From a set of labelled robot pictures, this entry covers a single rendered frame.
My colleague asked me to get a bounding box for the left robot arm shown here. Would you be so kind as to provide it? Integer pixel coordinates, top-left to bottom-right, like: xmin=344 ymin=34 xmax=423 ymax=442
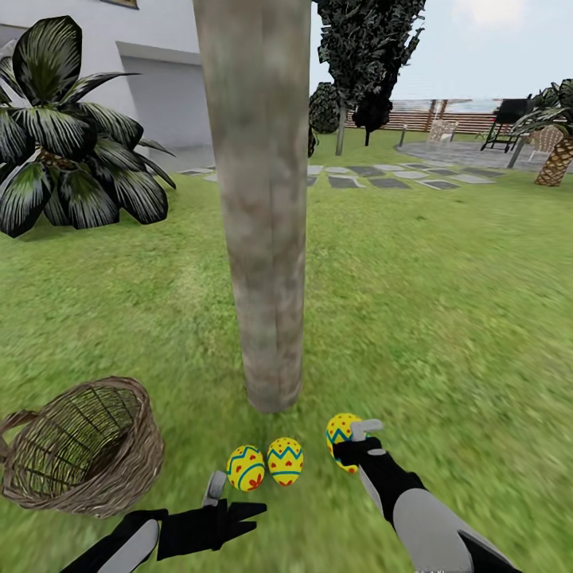
xmin=60 ymin=470 xmax=267 ymax=573

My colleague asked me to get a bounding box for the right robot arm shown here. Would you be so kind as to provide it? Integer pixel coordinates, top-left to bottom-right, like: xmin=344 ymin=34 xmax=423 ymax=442
xmin=333 ymin=419 xmax=521 ymax=573

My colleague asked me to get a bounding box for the wicker basket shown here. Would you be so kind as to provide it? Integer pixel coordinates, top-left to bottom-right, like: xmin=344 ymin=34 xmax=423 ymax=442
xmin=0 ymin=375 xmax=165 ymax=519

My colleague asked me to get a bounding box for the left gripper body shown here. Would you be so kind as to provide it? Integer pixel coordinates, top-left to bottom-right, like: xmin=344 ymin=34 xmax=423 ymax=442
xmin=180 ymin=499 xmax=228 ymax=555

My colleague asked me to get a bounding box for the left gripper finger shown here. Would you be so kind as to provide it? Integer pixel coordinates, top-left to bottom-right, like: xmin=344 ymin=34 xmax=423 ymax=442
xmin=224 ymin=521 xmax=255 ymax=542
xmin=227 ymin=502 xmax=267 ymax=532

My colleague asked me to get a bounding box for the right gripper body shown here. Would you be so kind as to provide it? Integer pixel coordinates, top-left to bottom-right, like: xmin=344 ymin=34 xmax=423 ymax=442
xmin=337 ymin=436 xmax=380 ymax=467

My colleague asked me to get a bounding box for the easter egg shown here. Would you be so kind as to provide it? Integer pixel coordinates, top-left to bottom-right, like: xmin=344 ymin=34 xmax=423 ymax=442
xmin=227 ymin=445 xmax=265 ymax=491
xmin=326 ymin=413 xmax=362 ymax=472
xmin=267 ymin=437 xmax=303 ymax=486

